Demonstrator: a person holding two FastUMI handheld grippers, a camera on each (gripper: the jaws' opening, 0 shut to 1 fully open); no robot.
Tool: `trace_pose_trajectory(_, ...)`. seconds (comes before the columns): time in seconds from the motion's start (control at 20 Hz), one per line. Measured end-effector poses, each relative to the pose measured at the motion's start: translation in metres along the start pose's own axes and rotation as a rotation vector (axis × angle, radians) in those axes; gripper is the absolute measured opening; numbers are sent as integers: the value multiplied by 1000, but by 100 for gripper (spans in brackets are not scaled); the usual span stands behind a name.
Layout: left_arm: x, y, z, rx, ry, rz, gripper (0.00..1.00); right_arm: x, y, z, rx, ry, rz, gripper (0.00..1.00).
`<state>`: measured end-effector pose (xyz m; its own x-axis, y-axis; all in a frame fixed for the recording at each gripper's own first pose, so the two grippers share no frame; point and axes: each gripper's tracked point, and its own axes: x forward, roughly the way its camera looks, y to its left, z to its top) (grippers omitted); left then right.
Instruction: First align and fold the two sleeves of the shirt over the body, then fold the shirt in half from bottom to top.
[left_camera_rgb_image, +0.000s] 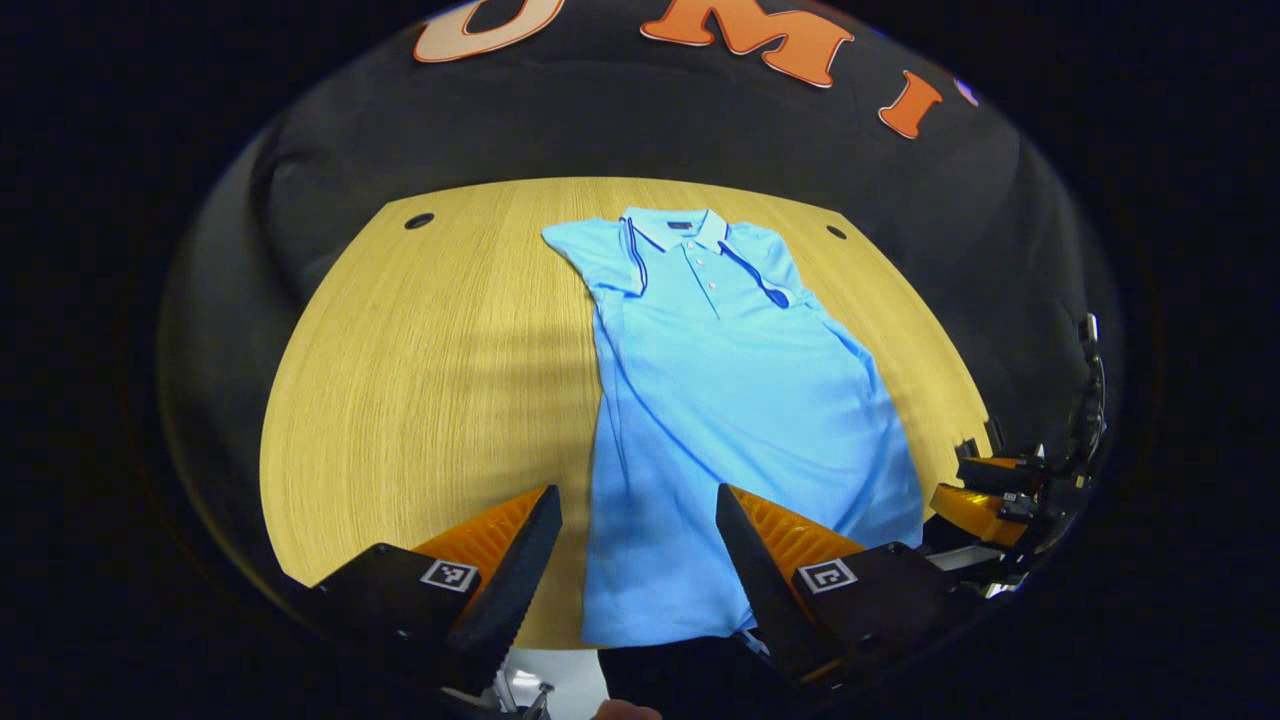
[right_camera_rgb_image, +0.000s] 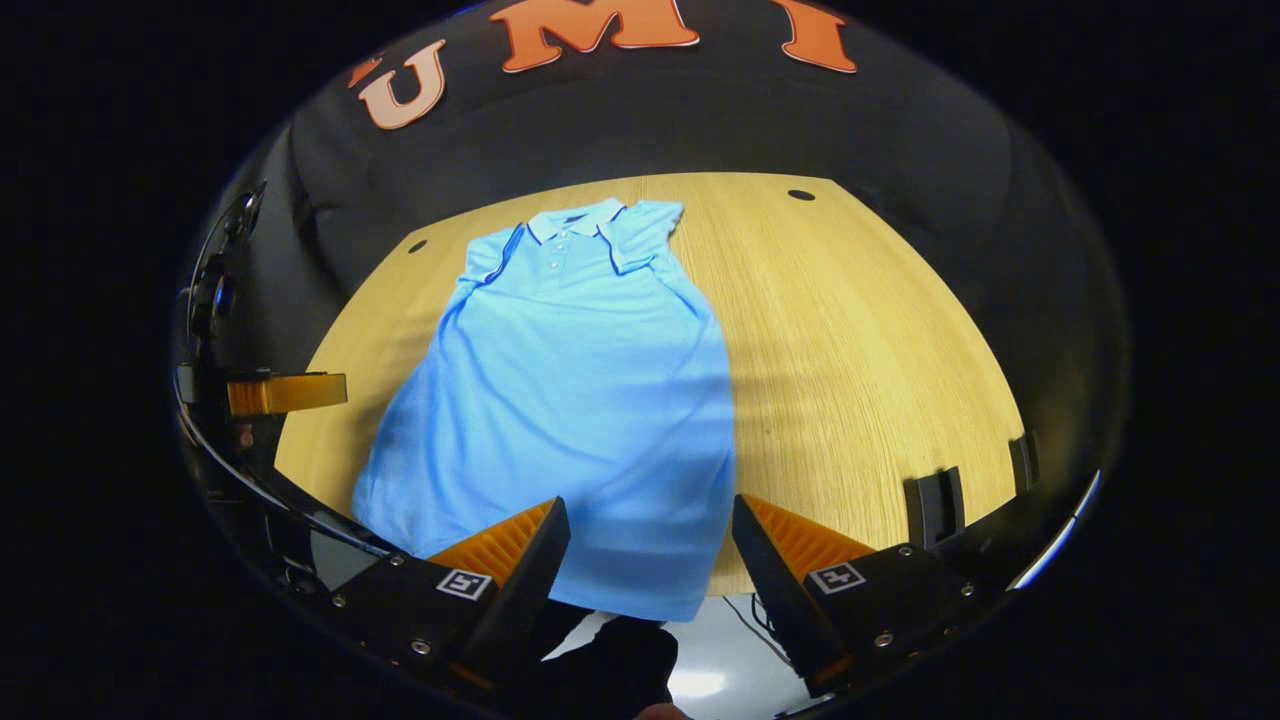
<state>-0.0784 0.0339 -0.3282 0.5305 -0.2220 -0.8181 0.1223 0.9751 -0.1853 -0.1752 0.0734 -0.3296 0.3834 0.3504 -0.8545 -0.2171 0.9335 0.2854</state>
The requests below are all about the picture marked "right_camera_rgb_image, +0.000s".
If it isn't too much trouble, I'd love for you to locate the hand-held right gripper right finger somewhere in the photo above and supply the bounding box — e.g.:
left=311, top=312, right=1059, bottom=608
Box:
left=730, top=493, right=1001, bottom=699

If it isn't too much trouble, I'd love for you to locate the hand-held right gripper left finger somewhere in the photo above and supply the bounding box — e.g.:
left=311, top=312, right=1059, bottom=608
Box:
left=290, top=497, right=572, bottom=691

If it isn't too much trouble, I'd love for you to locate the light blue T-shirt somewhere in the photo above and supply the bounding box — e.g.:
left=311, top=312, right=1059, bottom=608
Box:
left=350, top=197, right=738, bottom=623

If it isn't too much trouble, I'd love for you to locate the person's dark clothing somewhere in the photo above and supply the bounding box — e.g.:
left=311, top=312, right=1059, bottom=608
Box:
left=520, top=598, right=681, bottom=720

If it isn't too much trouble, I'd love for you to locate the thin black floor cable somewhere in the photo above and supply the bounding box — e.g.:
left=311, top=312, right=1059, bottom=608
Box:
left=722, top=595, right=806, bottom=666

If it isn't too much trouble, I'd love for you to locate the black table edge bracket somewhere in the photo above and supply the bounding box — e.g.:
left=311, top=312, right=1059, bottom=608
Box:
left=903, top=466, right=967, bottom=550

